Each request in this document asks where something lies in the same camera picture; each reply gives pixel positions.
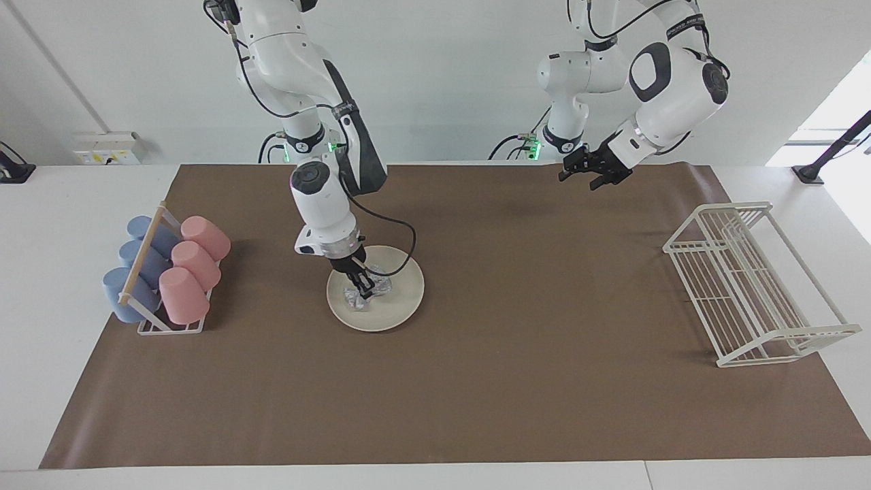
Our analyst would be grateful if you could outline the silver mesh sponge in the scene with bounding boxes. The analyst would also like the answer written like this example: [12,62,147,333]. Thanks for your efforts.
[343,272,395,312]

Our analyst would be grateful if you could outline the white wall cable duct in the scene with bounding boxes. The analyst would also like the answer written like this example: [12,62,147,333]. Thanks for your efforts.
[7,0,111,134]

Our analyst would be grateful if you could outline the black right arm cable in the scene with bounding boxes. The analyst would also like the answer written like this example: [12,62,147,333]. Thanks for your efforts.
[203,0,418,276]

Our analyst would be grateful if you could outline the black right base cables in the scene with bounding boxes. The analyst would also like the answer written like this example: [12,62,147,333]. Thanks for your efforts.
[258,131,291,165]

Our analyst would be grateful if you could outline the cream round plate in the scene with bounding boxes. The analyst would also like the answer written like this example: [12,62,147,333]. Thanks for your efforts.
[326,245,426,333]

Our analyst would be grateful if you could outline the brown table mat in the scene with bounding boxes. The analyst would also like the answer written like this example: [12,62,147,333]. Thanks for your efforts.
[39,162,871,470]

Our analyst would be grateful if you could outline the black angled stand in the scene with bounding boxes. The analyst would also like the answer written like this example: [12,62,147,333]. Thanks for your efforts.
[792,110,871,185]

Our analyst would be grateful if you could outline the rack of pink blue cups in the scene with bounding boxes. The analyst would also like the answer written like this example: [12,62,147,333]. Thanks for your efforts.
[118,201,223,336]

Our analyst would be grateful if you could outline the blue cup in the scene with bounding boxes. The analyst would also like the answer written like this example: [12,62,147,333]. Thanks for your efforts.
[118,240,173,288]
[102,267,161,324]
[127,216,182,259]

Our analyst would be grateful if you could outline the black left base cables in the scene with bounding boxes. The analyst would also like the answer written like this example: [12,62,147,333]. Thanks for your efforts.
[488,108,546,163]

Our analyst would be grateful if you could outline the white wall socket box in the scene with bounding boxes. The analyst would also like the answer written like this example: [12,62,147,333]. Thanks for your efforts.
[72,131,144,167]

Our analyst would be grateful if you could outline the white wire dish rack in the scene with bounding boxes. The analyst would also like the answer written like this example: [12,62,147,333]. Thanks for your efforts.
[662,201,863,369]

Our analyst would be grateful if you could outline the black table clamp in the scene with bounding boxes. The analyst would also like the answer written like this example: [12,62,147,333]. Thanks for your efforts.
[0,140,37,184]

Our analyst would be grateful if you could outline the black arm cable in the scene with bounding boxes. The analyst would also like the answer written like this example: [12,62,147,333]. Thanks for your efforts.
[584,0,733,159]
[203,0,418,276]

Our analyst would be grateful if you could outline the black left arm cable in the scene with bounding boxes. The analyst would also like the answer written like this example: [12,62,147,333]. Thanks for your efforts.
[584,0,733,159]

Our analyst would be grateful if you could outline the pink cup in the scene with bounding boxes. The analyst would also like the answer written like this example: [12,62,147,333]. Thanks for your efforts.
[159,267,211,325]
[180,216,232,263]
[171,241,223,292]

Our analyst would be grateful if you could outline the black base cables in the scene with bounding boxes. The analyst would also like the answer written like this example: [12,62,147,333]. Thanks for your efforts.
[488,108,546,163]
[258,131,291,165]

